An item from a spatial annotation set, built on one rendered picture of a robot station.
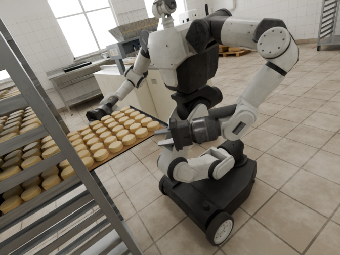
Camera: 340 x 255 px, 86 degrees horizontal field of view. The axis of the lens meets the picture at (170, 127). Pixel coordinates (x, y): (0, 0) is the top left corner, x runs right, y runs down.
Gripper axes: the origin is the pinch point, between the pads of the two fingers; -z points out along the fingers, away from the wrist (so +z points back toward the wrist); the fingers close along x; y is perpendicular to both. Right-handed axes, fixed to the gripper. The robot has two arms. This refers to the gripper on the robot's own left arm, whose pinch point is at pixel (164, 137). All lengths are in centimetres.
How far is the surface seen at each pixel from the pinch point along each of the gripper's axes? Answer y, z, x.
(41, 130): 14.3, -28.2, 18.3
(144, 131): -5.1, -7.8, 1.0
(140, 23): -172, -25, 43
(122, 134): -6.5, -17.7, 1.2
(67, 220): -7, -70, -46
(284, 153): -75, 82, -86
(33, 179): 12.3, -44.3, 1.2
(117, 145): 1.4, -17.5, 1.1
